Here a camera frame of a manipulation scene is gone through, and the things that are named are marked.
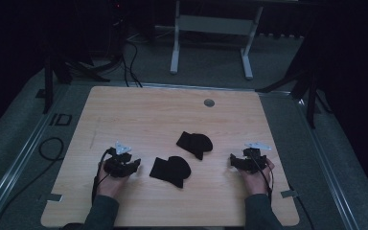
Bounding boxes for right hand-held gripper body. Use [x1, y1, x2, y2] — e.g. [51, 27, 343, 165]
[238, 141, 273, 175]

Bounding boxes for grey tape piece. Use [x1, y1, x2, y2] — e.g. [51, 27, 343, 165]
[38, 193, 63, 203]
[280, 189, 300, 199]

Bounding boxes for white desk frame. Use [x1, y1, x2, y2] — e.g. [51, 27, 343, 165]
[169, 0, 265, 81]

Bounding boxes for person's right hand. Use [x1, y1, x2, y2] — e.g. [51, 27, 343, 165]
[237, 158, 276, 196]

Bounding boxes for black floor cable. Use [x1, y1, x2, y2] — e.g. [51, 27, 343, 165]
[0, 136, 65, 230]

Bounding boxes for black sock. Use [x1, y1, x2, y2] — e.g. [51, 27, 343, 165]
[175, 130, 214, 161]
[149, 155, 193, 189]

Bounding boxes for black metal stand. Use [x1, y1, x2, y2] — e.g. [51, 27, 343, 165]
[255, 37, 334, 129]
[35, 47, 111, 115]

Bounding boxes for metal floor rail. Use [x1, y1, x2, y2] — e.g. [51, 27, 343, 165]
[295, 95, 362, 230]
[0, 83, 75, 228]

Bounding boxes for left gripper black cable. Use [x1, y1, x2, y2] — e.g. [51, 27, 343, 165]
[90, 147, 116, 205]

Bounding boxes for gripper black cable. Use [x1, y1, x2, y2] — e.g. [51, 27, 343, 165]
[248, 149, 275, 204]
[90, 147, 116, 205]

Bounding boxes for person's left hand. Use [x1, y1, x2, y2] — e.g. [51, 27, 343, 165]
[96, 160, 129, 199]

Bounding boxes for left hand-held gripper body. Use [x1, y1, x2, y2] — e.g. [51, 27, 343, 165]
[103, 140, 134, 178]

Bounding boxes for black cables on floor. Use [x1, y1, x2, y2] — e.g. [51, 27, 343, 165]
[89, 32, 144, 88]

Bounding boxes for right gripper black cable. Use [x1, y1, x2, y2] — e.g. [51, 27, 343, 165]
[248, 149, 275, 204]

